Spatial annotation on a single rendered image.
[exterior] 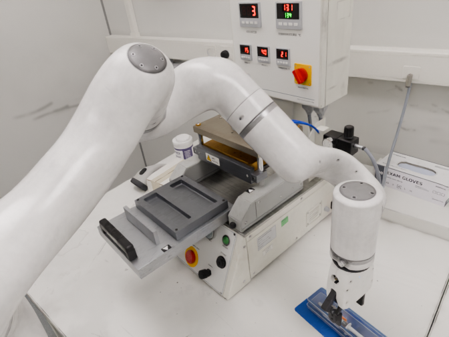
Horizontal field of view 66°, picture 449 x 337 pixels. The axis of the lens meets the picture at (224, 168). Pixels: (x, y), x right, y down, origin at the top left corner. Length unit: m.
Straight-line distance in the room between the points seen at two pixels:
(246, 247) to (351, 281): 0.29
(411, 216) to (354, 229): 0.56
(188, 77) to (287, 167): 0.24
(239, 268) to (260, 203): 0.18
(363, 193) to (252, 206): 0.32
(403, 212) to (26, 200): 1.03
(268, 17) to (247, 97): 0.43
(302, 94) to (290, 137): 0.39
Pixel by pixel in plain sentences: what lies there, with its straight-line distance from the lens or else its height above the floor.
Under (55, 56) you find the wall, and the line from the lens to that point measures 2.28.
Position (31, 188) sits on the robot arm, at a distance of 0.50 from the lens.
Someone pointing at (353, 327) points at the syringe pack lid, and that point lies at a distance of 0.89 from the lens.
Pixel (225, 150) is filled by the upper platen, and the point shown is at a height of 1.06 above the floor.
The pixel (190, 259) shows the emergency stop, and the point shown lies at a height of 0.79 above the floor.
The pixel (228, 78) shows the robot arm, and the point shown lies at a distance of 0.63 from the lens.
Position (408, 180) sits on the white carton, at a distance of 1.27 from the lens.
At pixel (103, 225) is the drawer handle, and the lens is 0.90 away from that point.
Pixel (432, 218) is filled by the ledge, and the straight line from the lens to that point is 1.21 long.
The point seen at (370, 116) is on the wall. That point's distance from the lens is 1.45.
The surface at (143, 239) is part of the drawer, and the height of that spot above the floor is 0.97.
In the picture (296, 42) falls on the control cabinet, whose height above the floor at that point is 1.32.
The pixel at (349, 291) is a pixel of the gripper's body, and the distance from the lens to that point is 0.76.
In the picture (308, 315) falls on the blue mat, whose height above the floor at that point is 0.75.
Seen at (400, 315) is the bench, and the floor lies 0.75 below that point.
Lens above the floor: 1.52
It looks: 31 degrees down
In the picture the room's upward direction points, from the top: 8 degrees counter-clockwise
